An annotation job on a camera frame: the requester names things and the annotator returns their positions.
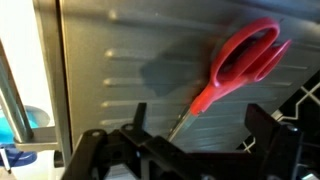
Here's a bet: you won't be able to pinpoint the dark blue bowl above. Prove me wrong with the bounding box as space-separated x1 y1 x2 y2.
0 149 38 168

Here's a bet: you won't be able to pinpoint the white stick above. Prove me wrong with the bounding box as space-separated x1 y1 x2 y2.
0 147 12 175

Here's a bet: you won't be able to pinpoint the teal bowl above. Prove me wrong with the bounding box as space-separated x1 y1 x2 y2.
0 104 52 148

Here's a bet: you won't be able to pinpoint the red handled scissors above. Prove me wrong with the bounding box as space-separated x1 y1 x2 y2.
166 16 293 143

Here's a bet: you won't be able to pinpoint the silver toaster oven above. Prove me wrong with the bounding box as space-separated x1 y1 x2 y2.
0 0 320 168

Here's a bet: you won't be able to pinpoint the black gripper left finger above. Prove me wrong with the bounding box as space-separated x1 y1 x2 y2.
132 102 148 134

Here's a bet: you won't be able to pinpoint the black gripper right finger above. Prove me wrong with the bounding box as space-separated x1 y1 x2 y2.
245 103 282 152

